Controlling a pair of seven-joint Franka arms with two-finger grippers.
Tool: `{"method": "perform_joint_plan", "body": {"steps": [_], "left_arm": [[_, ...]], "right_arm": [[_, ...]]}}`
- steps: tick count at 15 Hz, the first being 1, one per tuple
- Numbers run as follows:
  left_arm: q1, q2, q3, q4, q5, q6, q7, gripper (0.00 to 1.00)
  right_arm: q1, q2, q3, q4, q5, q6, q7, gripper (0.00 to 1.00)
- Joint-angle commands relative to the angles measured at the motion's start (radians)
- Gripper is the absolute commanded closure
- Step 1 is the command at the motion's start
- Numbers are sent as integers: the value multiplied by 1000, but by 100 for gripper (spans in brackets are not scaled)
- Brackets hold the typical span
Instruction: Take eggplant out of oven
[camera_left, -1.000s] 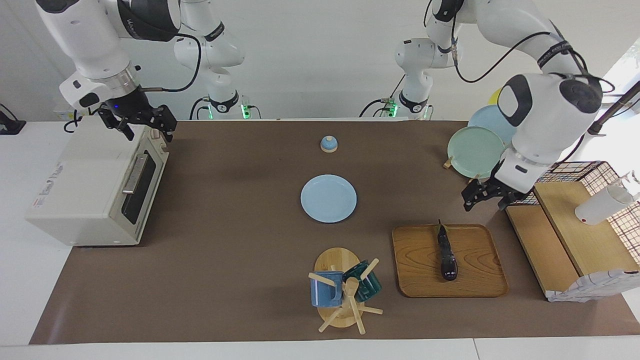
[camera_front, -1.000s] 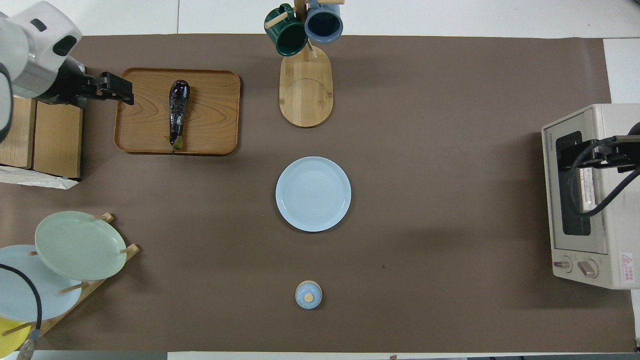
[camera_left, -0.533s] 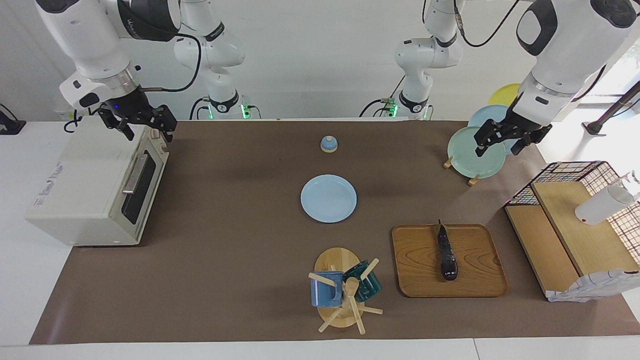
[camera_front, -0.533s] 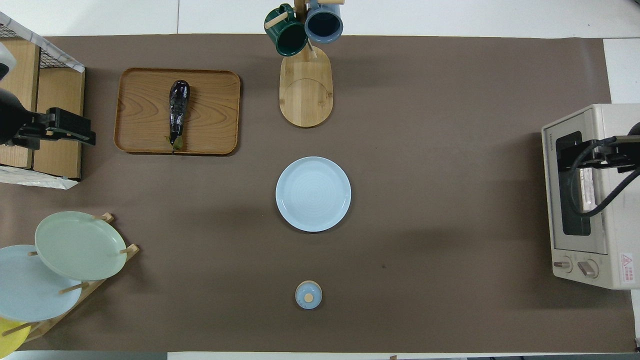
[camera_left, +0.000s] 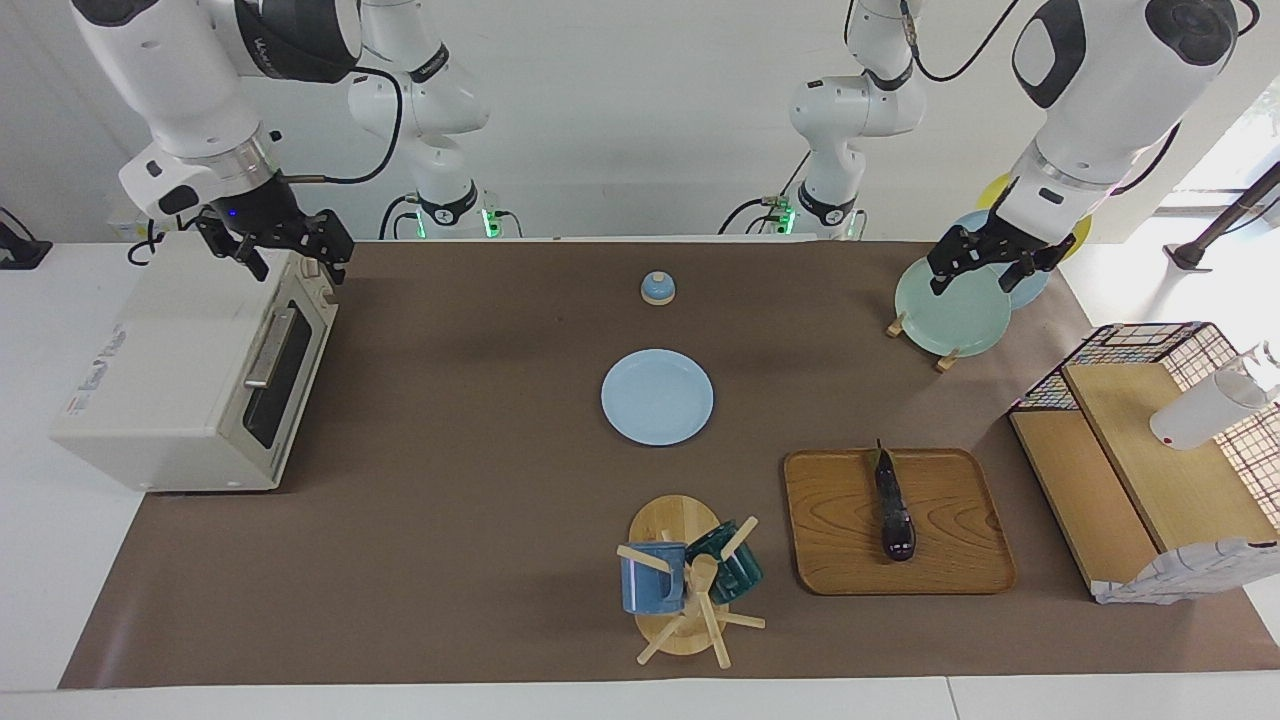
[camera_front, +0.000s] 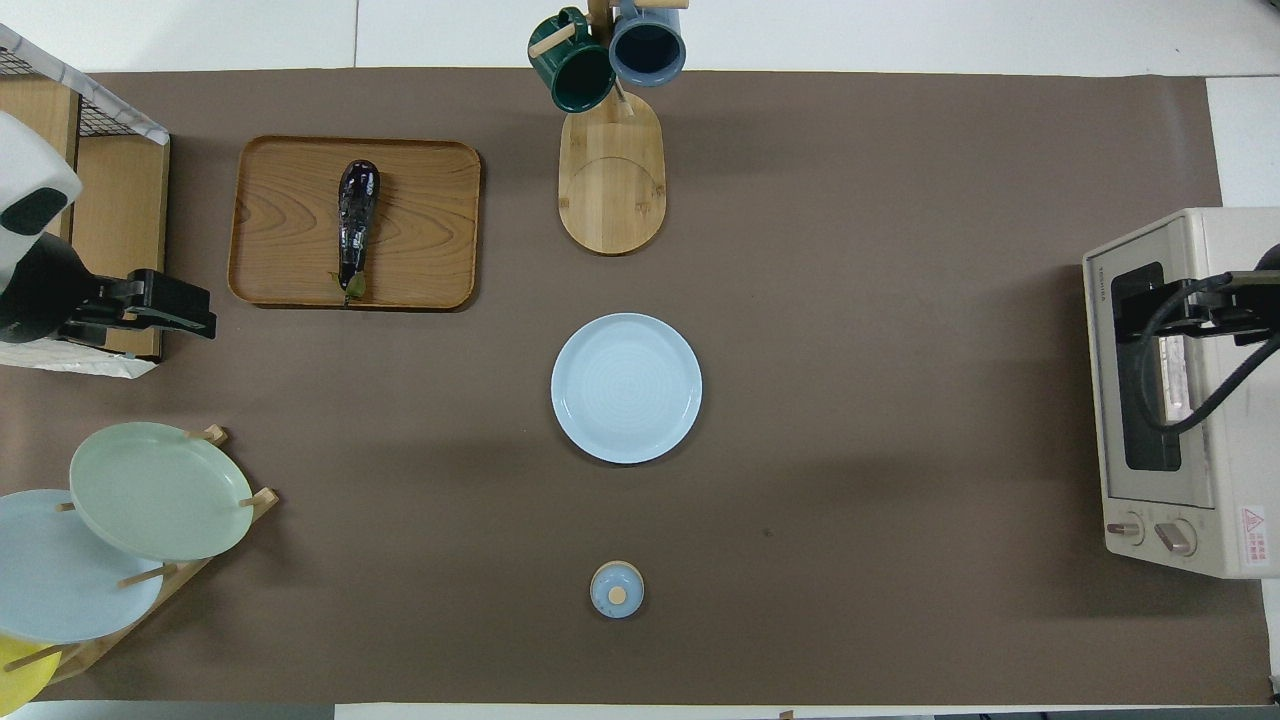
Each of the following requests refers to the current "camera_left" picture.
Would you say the cream toaster oven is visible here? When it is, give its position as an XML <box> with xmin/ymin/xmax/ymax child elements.
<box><xmin>50</xmin><ymin>245</ymin><xmax>339</xmax><ymax>493</ymax></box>

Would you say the dark purple eggplant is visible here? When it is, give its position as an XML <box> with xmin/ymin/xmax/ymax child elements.
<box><xmin>873</xmin><ymin>438</ymin><xmax>918</xmax><ymax>563</ymax></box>

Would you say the light blue round plate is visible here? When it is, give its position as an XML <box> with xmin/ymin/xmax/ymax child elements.
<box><xmin>600</xmin><ymin>348</ymin><xmax>715</xmax><ymax>447</ymax></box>

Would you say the light blue racked plate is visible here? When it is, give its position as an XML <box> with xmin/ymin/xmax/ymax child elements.
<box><xmin>950</xmin><ymin>208</ymin><xmax>1051</xmax><ymax>311</ymax></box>

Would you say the pale green plate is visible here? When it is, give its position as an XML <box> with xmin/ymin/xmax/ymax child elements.
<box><xmin>894</xmin><ymin>255</ymin><xmax>1014</xmax><ymax>358</ymax></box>

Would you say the yellow plate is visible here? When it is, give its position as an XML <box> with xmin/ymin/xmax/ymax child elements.
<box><xmin>977</xmin><ymin>172</ymin><xmax>1093</xmax><ymax>263</ymax></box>

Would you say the wooden plate rack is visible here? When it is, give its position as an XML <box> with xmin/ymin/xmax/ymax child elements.
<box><xmin>886</xmin><ymin>312</ymin><xmax>963</xmax><ymax>373</ymax></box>

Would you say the black stand pole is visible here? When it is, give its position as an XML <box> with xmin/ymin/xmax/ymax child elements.
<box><xmin>1165</xmin><ymin>160</ymin><xmax>1280</xmax><ymax>271</ymax></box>

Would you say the white bottle clear cap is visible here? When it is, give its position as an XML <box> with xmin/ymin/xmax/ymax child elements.
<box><xmin>1149</xmin><ymin>342</ymin><xmax>1280</xmax><ymax>451</ymax></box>

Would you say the wooden serving tray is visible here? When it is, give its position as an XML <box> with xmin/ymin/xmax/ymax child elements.
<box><xmin>783</xmin><ymin>448</ymin><xmax>1019</xmax><ymax>597</ymax></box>

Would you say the wooden shelf unit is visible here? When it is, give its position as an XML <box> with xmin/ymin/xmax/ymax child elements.
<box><xmin>1008</xmin><ymin>362</ymin><xmax>1280</xmax><ymax>601</ymax></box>

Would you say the dark green mug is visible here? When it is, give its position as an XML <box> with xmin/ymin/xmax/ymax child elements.
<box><xmin>685</xmin><ymin>520</ymin><xmax>765</xmax><ymax>605</ymax></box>

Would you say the wooden mug tree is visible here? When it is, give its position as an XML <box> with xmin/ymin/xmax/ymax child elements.
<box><xmin>616</xmin><ymin>494</ymin><xmax>767</xmax><ymax>669</ymax></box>

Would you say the blue mug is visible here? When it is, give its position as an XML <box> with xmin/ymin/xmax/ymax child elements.
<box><xmin>620</xmin><ymin>541</ymin><xmax>689</xmax><ymax>615</ymax></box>

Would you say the black base cable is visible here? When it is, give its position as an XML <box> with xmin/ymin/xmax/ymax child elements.
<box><xmin>378</xmin><ymin>193</ymin><xmax>421</xmax><ymax>241</ymax></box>
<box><xmin>720</xmin><ymin>150</ymin><xmax>813</xmax><ymax>236</ymax></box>

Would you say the black oven power cable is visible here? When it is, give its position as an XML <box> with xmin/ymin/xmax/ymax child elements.
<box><xmin>128</xmin><ymin>215</ymin><xmax>166</xmax><ymax>266</ymax></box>

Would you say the black wire basket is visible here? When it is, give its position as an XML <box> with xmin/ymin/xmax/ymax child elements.
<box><xmin>1010</xmin><ymin>322</ymin><xmax>1280</xmax><ymax>531</ymax></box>

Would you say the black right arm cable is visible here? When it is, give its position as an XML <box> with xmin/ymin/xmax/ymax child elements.
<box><xmin>290</xmin><ymin>65</ymin><xmax>404</xmax><ymax>186</ymax></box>

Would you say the black clamp mount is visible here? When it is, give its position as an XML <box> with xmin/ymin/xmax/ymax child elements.
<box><xmin>0</xmin><ymin>207</ymin><xmax>53</xmax><ymax>271</ymax></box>

